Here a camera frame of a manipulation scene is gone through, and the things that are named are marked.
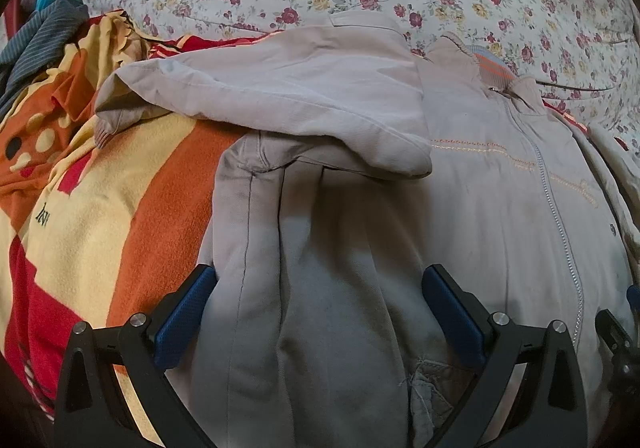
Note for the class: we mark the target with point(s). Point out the beige zip jacket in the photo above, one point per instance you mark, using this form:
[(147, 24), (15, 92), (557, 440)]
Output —
[(350, 228)]

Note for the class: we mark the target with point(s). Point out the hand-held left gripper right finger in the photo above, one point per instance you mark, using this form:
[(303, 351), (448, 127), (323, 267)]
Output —
[(451, 314)]

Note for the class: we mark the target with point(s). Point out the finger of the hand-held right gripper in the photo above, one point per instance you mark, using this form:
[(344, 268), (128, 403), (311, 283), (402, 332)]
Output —
[(614, 335)]

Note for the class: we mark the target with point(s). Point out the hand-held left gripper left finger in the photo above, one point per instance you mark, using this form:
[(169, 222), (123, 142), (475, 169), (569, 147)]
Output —
[(184, 319)]

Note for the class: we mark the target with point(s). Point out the grey striped cloth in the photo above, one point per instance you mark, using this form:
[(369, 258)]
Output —
[(40, 42)]

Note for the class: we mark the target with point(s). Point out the orange red yellow printed blanket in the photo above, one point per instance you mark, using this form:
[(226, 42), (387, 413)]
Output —
[(100, 228)]

